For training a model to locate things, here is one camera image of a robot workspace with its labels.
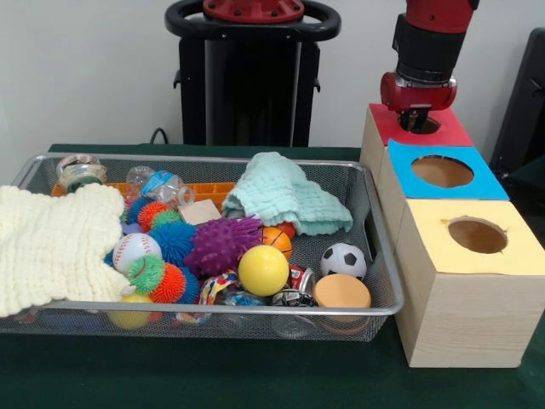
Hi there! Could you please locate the cream knitted cloth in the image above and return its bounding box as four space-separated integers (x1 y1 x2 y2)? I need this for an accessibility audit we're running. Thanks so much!
0 183 137 319

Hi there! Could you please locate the small orange basketball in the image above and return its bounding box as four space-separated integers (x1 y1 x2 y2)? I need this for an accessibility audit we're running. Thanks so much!
259 225 294 259

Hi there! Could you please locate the black panel stand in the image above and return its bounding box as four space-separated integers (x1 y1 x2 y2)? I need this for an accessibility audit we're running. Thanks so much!
489 27 545 171

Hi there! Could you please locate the crumpled clear plastic bottle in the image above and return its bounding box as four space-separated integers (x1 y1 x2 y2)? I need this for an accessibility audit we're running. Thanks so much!
126 165 196 205

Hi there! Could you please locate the blue spiky ball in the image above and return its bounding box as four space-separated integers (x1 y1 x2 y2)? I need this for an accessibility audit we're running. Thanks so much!
148 221 199 268

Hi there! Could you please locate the mint green knitted cloth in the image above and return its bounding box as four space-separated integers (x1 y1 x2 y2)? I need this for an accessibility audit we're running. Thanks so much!
221 152 353 238

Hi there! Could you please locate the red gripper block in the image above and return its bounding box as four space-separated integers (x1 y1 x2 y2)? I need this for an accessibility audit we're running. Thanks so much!
380 71 459 131

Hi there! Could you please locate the small soccer ball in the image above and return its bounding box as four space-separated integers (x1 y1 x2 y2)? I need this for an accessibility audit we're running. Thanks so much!
319 242 368 281

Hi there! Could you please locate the shallow metal mesh bin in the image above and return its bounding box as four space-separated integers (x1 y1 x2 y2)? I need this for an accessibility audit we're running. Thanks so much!
0 152 405 343

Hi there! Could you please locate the wooden box with three holes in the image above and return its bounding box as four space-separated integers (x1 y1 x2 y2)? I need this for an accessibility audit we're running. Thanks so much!
359 102 545 368

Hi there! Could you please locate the dark green table cloth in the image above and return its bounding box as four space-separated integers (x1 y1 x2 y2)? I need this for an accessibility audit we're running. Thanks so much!
508 155 545 205
0 143 545 409

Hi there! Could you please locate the purple spiky ball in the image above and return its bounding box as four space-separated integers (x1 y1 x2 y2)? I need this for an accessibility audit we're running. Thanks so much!
183 215 264 278

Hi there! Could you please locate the small baseball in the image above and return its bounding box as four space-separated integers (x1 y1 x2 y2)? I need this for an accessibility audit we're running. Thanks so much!
112 233 163 274

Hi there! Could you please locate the smooth yellow ball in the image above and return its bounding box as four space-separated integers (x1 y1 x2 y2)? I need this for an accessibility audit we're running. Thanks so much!
238 245 290 297

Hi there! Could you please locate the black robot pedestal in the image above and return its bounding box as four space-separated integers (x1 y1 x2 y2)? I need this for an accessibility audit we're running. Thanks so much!
164 0 341 148

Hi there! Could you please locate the round container with orange lid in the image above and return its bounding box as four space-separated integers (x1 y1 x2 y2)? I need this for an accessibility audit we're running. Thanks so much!
313 273 372 336

